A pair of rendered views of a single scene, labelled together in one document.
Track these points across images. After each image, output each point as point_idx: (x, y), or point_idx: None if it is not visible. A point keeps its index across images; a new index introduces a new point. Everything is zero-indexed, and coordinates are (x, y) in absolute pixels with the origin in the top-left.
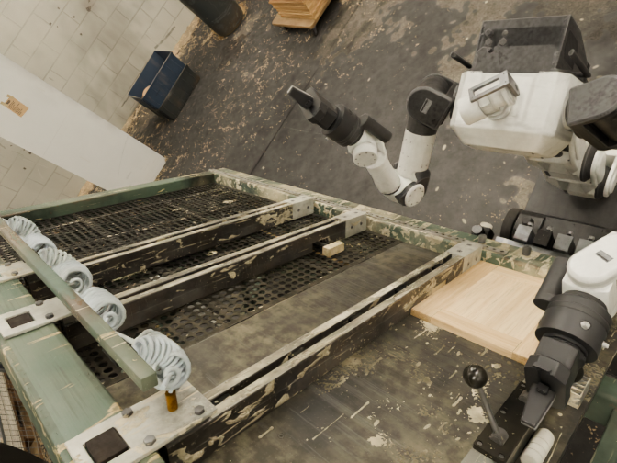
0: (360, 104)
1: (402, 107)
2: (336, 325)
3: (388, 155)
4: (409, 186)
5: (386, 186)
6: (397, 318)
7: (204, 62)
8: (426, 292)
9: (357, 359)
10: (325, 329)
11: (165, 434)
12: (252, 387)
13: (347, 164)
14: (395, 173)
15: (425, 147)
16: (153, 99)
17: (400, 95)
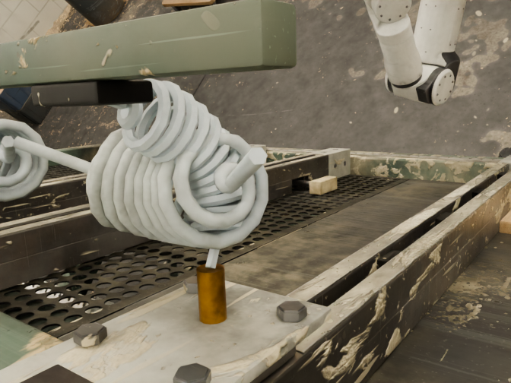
0: (281, 77)
1: (335, 74)
2: (424, 225)
3: (327, 128)
4: (437, 71)
5: (407, 70)
6: (490, 231)
7: None
8: (509, 201)
9: (471, 283)
10: (414, 226)
11: (230, 364)
12: (350, 298)
13: (274, 145)
14: (417, 50)
15: (456, 11)
16: (14, 97)
17: (331, 61)
